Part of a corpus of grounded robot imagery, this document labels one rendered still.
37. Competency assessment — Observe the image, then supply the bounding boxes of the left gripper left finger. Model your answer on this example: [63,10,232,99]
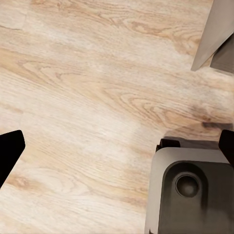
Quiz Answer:
[0,130,25,188]

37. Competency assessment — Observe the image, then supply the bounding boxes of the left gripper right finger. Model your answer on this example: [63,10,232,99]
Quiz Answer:
[218,130,234,169]

